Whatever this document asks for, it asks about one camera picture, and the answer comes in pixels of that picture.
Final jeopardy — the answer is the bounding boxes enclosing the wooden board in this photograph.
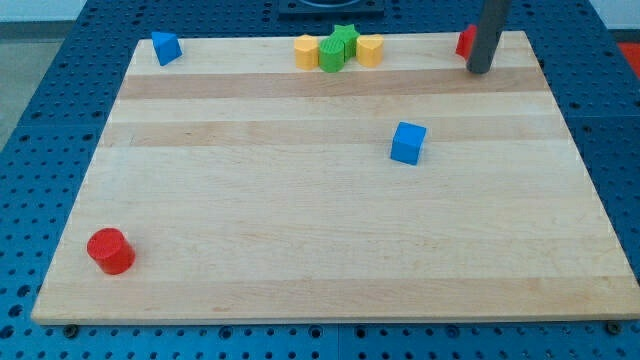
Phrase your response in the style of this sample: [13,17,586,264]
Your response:
[32,31,639,325]

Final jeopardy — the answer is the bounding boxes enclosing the blue cube block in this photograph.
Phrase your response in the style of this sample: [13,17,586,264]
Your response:
[390,122,428,165]

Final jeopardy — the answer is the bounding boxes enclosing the green cylinder block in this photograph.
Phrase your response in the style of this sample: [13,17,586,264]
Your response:
[319,37,345,73]

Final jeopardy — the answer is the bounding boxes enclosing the yellow hexagon block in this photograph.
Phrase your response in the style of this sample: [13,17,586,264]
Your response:
[294,34,319,70]

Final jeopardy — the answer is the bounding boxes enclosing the green star block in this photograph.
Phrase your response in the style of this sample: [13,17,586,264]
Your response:
[331,24,360,61]

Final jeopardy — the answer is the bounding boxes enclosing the yellow heart block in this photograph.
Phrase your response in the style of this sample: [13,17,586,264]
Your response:
[356,34,384,68]

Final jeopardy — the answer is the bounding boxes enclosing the red block behind rod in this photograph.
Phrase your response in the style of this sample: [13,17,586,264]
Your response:
[455,24,477,60]

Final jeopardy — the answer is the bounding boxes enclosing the blue triangle block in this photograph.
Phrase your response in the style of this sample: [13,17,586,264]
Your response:
[151,32,182,66]

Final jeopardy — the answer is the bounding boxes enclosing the red cylinder block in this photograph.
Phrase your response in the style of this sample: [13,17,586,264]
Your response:
[86,228,136,275]

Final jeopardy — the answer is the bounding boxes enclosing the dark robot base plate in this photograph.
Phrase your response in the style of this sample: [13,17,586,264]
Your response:
[276,0,385,18]

